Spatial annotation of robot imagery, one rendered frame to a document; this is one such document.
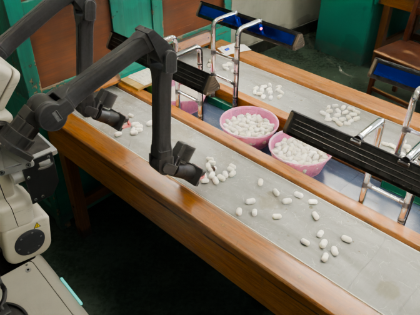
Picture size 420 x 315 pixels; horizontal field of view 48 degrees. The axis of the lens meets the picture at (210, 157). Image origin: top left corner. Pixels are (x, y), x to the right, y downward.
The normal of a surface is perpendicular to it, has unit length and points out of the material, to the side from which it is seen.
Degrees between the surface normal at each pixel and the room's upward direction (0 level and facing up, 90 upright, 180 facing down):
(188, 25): 90
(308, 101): 0
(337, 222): 0
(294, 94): 0
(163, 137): 83
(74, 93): 78
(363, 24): 90
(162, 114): 84
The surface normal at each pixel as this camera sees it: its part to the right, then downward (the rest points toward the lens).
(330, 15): -0.74, 0.40
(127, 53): 0.59, 0.36
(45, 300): 0.00, -0.80
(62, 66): 0.72, 0.41
